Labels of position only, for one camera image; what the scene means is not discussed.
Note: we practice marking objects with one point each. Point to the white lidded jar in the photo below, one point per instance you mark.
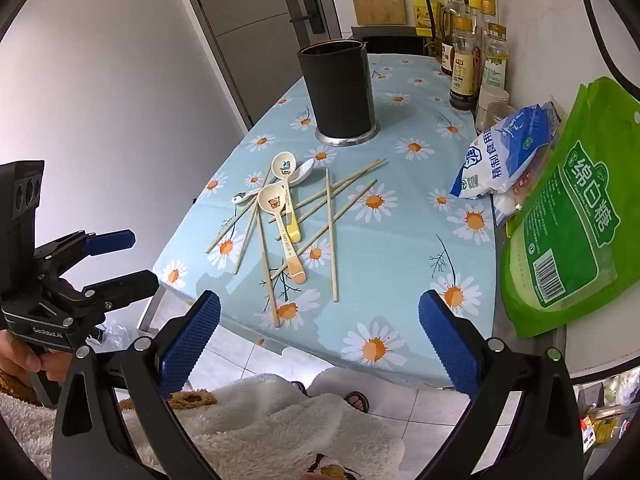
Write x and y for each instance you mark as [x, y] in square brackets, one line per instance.
[490, 97]

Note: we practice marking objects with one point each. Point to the tall bottle yellow cap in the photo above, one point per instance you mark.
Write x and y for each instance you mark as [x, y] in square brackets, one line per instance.
[486, 10]

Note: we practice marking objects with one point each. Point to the clear bottle green label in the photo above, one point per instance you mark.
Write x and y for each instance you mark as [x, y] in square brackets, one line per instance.
[495, 67]

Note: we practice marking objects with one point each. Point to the blue white salt bag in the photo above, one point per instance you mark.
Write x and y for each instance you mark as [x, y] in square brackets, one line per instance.
[505, 155]

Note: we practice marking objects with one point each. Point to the dark sauce bottle red label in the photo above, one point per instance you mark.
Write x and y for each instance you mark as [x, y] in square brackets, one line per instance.
[451, 35]

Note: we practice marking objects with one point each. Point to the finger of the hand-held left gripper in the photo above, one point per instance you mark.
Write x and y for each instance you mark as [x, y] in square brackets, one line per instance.
[112, 241]
[132, 285]

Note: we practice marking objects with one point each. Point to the black cylindrical utensil holder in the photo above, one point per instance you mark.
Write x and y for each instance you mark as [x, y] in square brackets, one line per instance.
[337, 90]

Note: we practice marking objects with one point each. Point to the white ceramic spoon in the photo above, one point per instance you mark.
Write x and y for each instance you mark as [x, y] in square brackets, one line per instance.
[305, 171]

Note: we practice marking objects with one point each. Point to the grey door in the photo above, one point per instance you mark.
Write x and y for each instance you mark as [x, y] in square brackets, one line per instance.
[250, 25]

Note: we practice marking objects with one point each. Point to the dark sauce bottle yellow label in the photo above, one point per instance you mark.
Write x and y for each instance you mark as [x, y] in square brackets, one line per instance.
[462, 75]

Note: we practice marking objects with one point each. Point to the person's left hand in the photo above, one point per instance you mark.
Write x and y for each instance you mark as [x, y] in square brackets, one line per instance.
[20, 357]

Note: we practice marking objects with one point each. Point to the dark kitchen sink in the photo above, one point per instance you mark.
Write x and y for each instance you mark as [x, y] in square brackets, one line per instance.
[390, 40]

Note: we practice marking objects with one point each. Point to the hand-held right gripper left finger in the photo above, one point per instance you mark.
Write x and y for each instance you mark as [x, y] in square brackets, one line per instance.
[190, 342]

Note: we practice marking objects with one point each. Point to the white red packet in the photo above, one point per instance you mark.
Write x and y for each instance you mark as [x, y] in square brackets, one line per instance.
[505, 207]

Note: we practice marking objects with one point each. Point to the white fleece robe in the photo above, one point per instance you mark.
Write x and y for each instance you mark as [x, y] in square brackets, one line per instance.
[260, 427]

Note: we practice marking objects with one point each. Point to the black sandal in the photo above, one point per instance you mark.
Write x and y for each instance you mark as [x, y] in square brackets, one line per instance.
[357, 402]
[299, 388]

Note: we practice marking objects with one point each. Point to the yellow oil bottle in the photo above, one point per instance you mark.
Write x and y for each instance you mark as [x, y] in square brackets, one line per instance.
[422, 12]

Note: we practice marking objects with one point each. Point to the assorted packets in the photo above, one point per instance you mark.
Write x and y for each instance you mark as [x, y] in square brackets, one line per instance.
[605, 425]

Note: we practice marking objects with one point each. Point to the metal table leg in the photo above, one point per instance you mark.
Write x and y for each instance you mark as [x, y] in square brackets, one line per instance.
[150, 310]

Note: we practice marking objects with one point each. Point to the green sugar bag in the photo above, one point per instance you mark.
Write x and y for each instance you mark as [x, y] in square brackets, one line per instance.
[570, 240]

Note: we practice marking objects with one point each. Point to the small white spoon green print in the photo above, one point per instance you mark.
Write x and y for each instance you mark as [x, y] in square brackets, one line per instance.
[242, 197]

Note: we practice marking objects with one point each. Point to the bunch of wooden chopsticks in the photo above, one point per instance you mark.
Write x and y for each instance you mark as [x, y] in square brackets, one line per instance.
[331, 235]

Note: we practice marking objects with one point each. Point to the cream spoon bear print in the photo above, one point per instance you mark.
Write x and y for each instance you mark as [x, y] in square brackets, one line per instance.
[272, 202]

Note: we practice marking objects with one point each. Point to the blue daisy tablecloth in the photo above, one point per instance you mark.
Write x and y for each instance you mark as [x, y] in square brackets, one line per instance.
[395, 245]

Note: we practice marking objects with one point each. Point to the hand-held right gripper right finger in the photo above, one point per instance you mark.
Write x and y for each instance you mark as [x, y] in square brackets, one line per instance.
[450, 342]

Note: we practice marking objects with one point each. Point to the clear plastic bag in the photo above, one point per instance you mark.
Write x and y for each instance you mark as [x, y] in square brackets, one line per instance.
[117, 335]

